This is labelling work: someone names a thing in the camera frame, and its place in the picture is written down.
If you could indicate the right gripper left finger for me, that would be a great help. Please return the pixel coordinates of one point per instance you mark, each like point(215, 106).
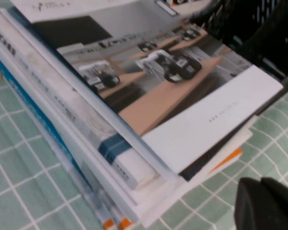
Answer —
point(252, 208)

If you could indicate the AgileX robot photo brochure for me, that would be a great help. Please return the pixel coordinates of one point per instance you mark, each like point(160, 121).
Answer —
point(206, 119)

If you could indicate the orange edged book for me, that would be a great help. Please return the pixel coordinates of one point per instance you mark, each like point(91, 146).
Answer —
point(230, 157)

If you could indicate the thin book orange spine end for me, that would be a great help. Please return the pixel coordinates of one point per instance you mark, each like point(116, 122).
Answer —
point(108, 224)
point(124, 224)

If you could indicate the black plastic book holder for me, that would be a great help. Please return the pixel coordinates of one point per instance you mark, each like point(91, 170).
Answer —
point(254, 24)

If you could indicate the white book blue band spine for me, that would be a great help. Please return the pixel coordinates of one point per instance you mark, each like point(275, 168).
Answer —
point(62, 95)

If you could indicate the blue cover book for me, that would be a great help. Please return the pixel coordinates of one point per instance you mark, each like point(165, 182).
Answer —
point(38, 115)

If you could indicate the stack of books and magazines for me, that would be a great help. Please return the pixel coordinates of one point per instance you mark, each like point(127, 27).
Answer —
point(170, 198)

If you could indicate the green checked tablecloth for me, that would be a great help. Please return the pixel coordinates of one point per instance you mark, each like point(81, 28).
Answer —
point(26, 191)

